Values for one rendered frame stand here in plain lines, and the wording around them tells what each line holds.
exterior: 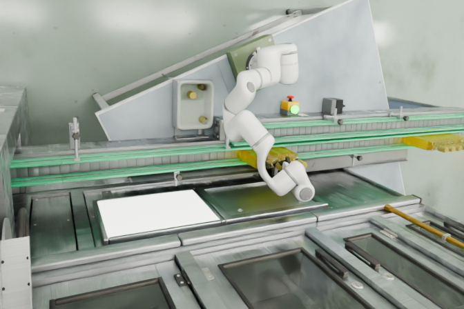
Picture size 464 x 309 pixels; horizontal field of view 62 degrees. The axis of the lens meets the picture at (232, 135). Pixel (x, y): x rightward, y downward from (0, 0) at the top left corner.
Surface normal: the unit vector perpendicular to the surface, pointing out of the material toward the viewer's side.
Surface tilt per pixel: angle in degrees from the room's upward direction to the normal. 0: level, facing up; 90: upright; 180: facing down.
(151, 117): 0
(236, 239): 90
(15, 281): 29
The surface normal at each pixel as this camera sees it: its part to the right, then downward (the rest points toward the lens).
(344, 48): 0.42, 0.23
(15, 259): 0.39, -0.26
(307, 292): 0.05, -0.97
